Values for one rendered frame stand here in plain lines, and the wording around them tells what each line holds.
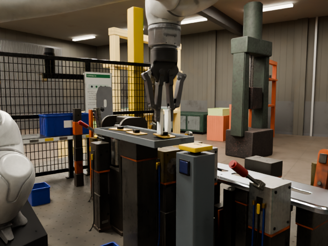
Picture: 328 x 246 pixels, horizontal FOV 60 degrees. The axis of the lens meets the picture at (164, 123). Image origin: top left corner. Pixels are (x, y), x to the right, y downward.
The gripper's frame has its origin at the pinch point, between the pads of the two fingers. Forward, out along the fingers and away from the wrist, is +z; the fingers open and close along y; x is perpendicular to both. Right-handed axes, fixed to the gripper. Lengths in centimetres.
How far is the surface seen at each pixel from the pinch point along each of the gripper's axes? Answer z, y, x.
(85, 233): 51, -17, 45
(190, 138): 4.4, 5.9, -4.8
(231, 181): 20.3, 24.3, 0.9
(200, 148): 4.8, 2.3, -16.7
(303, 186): 20.4, 42.0, -11.7
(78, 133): 16, -12, 111
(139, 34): -58, 43, 156
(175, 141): 4.7, 0.9, -6.1
